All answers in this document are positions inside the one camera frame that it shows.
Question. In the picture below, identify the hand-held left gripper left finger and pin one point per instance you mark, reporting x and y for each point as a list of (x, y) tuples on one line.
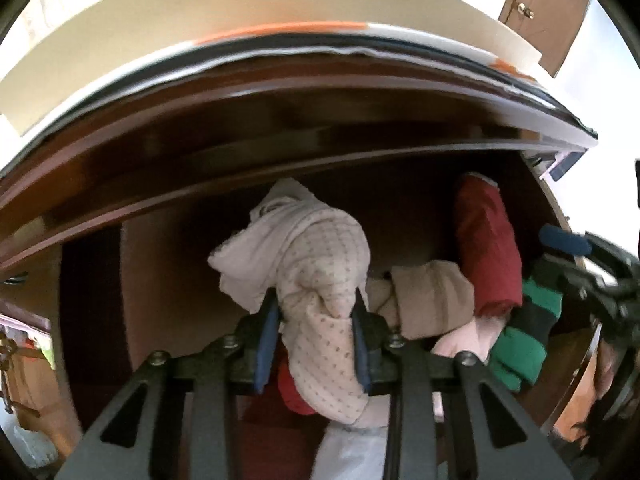
[(265, 340)]

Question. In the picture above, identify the dark red underwear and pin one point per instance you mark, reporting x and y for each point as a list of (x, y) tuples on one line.
[(487, 250)]

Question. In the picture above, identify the brass door knob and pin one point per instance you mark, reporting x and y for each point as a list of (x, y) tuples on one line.
[(525, 10)]

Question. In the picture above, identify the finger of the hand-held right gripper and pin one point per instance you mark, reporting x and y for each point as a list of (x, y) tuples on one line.
[(575, 280), (565, 241)]

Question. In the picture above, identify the cream dotted underwear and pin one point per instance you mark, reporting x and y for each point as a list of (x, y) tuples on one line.
[(325, 260)]

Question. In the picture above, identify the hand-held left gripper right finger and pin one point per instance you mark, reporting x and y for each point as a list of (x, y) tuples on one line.
[(361, 350)]

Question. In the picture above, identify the bright green plastic item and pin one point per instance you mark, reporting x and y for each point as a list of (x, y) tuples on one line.
[(49, 352)]

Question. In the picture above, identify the pink striped cloth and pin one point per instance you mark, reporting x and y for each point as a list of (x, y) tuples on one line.
[(25, 317)]

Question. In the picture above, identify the green black striped underwear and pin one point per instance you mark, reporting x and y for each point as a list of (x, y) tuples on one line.
[(520, 355)]

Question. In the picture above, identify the shallow cardboard tray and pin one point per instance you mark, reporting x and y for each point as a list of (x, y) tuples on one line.
[(200, 25)]

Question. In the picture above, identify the carved wooden stand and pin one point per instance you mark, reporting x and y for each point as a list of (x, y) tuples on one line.
[(15, 375)]

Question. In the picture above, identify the tan underwear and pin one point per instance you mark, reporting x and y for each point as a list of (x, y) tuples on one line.
[(430, 300)]

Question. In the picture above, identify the brown wooden door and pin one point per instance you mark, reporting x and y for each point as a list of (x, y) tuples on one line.
[(550, 10)]

